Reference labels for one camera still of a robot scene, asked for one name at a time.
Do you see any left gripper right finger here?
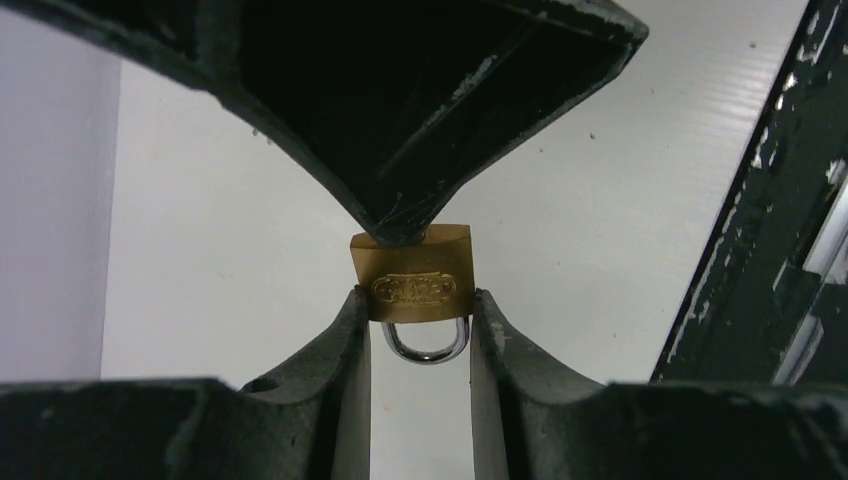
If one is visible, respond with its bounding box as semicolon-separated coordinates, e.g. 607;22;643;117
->
470;290;847;479

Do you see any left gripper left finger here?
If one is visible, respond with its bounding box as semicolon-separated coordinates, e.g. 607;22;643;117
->
1;289;371;479

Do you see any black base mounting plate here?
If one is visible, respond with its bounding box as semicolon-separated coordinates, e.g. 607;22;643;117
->
652;1;847;382

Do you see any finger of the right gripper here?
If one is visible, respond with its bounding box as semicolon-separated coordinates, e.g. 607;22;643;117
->
6;0;649;246

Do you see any small brass padlock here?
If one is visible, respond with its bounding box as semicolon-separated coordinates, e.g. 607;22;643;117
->
350;224;476;365

